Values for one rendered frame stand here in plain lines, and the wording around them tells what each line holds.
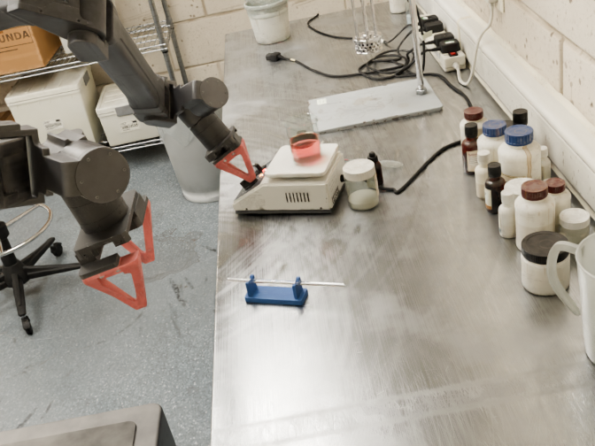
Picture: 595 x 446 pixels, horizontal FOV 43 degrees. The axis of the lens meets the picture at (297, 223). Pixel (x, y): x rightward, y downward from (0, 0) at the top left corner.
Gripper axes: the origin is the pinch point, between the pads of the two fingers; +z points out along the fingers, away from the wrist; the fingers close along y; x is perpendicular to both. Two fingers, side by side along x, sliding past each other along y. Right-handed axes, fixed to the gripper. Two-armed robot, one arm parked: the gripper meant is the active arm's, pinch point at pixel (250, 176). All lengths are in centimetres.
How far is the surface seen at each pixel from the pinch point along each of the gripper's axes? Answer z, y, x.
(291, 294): 12.8, -31.4, 1.4
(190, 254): 33, 124, 61
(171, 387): 44, 54, 70
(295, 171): 3.2, -6.5, -8.3
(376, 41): 0.3, 31.7, -35.9
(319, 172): 5.6, -8.7, -11.8
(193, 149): 7, 155, 40
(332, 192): 10.6, -7.1, -11.1
